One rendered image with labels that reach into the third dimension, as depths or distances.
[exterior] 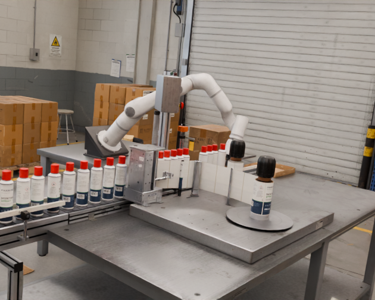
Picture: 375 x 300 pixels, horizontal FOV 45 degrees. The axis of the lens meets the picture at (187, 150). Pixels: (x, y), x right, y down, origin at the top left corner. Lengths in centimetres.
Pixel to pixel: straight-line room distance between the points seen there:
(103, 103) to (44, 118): 105
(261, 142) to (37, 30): 448
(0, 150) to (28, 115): 54
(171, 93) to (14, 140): 364
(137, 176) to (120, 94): 447
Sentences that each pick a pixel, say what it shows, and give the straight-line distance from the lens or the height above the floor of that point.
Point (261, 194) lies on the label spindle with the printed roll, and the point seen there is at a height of 101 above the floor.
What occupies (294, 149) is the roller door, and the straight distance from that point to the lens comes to 694.
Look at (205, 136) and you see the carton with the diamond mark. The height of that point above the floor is 107.
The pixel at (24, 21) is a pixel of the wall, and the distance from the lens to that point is 868.
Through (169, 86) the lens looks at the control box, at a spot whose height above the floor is 143.
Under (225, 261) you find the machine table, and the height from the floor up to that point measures 83.
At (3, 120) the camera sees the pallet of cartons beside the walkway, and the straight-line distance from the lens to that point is 570.
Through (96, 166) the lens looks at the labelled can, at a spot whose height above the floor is 105.
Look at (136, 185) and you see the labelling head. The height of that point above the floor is 97.
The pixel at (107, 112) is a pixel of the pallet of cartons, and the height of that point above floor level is 74.
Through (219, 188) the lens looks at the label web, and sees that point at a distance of 232.
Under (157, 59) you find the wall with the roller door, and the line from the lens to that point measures 820.
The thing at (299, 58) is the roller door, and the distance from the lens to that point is 689.
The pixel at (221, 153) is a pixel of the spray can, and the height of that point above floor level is 103.
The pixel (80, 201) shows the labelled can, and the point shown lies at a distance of 208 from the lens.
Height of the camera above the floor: 155
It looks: 11 degrees down
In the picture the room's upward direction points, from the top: 6 degrees clockwise
